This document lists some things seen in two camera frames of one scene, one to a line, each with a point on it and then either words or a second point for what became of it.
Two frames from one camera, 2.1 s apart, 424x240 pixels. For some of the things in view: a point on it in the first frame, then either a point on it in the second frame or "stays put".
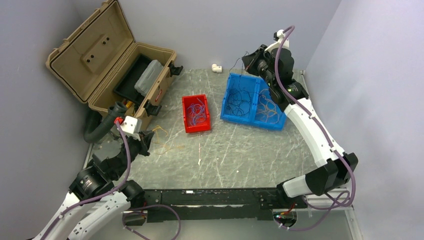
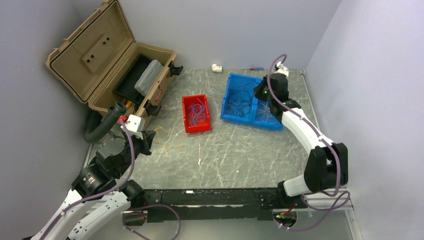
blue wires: x=196 y=113 stays put
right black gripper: x=250 y=61 -> x=257 y=89
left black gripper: x=146 y=138 stays put
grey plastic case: x=147 y=80 stays put
